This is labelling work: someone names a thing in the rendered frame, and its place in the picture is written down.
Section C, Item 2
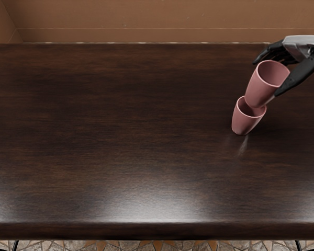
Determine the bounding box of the pink cup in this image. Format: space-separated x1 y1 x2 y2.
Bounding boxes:
244 60 291 109
231 96 267 136

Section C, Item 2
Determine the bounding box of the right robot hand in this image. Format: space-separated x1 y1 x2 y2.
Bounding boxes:
252 35 314 98

